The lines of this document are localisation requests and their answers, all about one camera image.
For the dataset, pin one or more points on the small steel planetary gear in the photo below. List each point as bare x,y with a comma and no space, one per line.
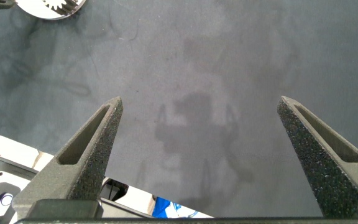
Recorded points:
68,7

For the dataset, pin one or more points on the blue object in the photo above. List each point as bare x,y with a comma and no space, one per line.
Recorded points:
162,207

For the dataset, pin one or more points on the round white carrier plate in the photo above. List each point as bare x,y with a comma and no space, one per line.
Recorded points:
34,7

